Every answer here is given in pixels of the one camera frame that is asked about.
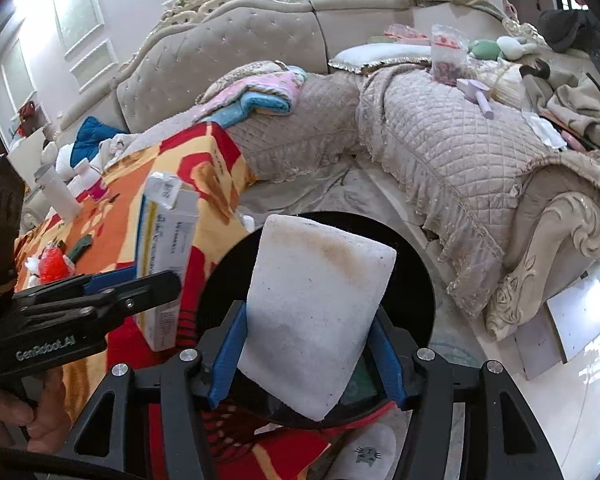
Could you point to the red crumpled wrapper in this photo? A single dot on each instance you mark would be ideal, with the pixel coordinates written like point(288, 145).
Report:
point(52, 262)

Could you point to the white pillow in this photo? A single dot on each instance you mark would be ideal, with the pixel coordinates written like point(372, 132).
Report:
point(375, 55)

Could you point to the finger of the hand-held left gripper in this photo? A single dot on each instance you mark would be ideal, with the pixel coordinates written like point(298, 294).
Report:
point(140, 297)
point(110, 280)

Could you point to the pink and blue towel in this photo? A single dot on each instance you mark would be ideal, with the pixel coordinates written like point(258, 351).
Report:
point(260, 95)

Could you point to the tall white plastic bottle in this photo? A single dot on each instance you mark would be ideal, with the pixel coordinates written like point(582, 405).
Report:
point(60, 195)

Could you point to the straw broom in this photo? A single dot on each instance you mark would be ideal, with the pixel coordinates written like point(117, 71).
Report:
point(505, 87)

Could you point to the black round trash bin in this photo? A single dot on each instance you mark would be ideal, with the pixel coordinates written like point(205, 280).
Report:
point(415, 300)

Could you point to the beige blanket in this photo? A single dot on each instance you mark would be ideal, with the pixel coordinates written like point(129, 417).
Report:
point(575, 105)

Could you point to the green plush toy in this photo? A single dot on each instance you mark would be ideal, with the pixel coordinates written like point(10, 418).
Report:
point(485, 47)

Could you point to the person's left hand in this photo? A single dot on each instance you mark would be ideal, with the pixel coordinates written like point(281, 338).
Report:
point(50, 420)

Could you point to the red decoration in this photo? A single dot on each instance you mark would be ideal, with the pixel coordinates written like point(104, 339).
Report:
point(27, 117)

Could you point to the white foam block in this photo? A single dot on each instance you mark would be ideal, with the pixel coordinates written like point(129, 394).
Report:
point(315, 310)

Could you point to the white tissue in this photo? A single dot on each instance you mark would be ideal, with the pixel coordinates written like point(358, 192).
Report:
point(545, 130)

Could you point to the small white bottle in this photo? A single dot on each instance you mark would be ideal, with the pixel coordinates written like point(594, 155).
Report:
point(86, 175)

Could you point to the white cat-face slipper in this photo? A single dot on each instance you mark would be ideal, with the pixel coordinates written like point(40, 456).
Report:
point(365, 452)

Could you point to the grey board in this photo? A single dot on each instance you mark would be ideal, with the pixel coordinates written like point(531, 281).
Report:
point(535, 350)

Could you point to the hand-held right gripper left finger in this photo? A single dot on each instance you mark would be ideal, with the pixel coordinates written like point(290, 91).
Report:
point(227, 355)

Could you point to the dark jacket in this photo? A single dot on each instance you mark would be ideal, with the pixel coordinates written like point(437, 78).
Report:
point(575, 30)

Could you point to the white medicine box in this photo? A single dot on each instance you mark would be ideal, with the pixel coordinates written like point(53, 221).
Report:
point(167, 240)

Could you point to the flat clear plastic bag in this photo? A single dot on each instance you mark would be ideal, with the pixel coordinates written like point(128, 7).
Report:
point(405, 32)

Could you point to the orange red printed blanket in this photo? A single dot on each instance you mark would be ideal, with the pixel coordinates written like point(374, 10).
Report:
point(125, 220)

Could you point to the beige quilted sofa cover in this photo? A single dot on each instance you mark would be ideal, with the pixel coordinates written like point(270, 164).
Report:
point(300, 125)
point(455, 170)

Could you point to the blue cloth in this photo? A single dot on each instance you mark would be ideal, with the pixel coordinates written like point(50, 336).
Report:
point(95, 140)

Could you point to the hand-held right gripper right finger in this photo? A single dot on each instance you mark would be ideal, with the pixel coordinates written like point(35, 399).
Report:
point(387, 360)

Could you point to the white board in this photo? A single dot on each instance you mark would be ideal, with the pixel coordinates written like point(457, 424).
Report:
point(580, 320)

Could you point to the clear plastic snack jar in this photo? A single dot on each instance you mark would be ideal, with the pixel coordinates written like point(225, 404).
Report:
point(447, 55)

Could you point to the beige tufted sofa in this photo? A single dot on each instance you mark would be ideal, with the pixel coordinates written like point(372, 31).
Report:
point(240, 45)

